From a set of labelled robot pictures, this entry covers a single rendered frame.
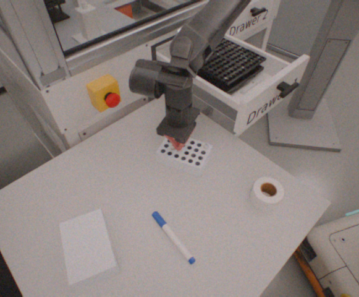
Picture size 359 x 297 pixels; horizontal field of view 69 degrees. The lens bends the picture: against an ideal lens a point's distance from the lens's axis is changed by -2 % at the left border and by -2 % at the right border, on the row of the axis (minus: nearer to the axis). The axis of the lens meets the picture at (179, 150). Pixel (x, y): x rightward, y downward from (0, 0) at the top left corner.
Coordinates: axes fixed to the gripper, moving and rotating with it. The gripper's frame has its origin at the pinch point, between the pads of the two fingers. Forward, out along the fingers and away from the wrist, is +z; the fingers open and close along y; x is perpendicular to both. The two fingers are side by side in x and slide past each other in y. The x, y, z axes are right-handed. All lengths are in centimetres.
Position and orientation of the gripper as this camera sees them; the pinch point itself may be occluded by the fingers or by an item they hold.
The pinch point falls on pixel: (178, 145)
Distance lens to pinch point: 66.1
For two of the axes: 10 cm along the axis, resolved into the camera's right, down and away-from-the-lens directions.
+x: 9.1, 3.2, -2.7
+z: 0.1, 6.3, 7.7
